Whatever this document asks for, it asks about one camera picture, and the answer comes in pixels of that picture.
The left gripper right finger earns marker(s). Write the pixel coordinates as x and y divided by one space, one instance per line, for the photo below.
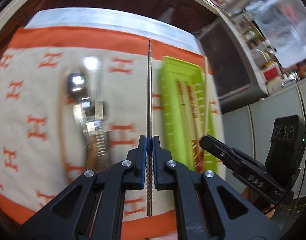
163 180

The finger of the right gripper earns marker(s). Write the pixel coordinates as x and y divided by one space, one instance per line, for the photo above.
238 162

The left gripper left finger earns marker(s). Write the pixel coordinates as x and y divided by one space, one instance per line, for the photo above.
135 175

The metal spiral chopstick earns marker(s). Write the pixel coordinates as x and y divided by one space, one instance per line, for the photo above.
149 129

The steel fork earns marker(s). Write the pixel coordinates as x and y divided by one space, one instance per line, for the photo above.
102 153

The large steel spoon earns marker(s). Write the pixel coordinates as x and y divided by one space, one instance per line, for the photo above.
82 110

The white ceramic spoon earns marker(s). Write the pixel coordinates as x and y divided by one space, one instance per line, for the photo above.
94 72

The person's right hand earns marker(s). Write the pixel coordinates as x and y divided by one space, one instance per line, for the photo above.
257 201

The lime green plastic tray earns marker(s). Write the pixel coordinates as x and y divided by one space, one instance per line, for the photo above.
191 110

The steel cabinet glass door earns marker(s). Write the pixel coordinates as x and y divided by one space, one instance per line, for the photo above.
237 78

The orange white H-pattern cloth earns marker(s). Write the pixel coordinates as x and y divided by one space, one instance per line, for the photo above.
41 146

